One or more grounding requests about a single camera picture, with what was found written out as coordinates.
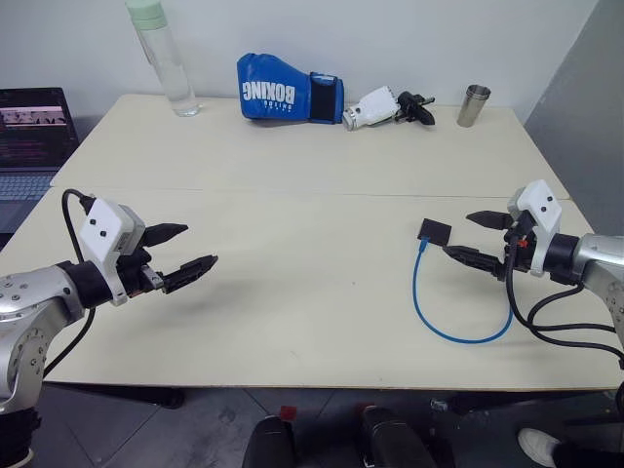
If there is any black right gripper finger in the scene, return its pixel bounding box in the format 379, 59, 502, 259
442, 245, 507, 281
465, 210, 514, 232

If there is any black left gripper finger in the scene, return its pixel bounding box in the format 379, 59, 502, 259
162, 253, 219, 295
145, 222, 190, 249

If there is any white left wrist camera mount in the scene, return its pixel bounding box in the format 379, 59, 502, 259
78, 197, 146, 307

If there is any open laptop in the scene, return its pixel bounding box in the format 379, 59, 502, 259
0, 87, 81, 236

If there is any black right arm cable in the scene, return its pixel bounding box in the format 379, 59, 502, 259
503, 228, 624, 371

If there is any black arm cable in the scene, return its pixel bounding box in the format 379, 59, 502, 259
503, 228, 624, 371
42, 188, 98, 379

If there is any blue boxing glove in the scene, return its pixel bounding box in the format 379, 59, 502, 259
236, 52, 345, 126

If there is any small black rectangular box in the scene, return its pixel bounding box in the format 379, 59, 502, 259
416, 217, 453, 247

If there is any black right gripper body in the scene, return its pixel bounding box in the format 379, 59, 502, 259
501, 209, 538, 282

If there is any blue cable with black plug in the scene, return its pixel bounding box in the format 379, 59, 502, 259
412, 236, 515, 345

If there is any dark trouser leg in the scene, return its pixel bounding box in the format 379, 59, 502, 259
552, 436, 624, 468

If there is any white and black spare gripper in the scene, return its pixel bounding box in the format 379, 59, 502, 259
341, 85, 437, 133

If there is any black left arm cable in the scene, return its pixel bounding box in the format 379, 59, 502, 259
42, 188, 98, 379

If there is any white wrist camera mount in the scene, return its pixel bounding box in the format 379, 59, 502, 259
506, 178, 564, 278
78, 197, 146, 307

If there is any steel cup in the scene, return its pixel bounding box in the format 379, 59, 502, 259
455, 83, 492, 130

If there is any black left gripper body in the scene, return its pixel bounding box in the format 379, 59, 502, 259
118, 246, 166, 298

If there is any white sneaker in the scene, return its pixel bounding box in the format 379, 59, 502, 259
517, 427, 563, 468

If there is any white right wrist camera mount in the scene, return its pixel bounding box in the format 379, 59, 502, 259
506, 178, 564, 278

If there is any dark rounded shape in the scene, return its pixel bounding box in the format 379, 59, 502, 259
359, 404, 455, 468
241, 415, 296, 468

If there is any clear bottle with green lid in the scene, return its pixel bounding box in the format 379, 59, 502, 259
124, 0, 204, 119

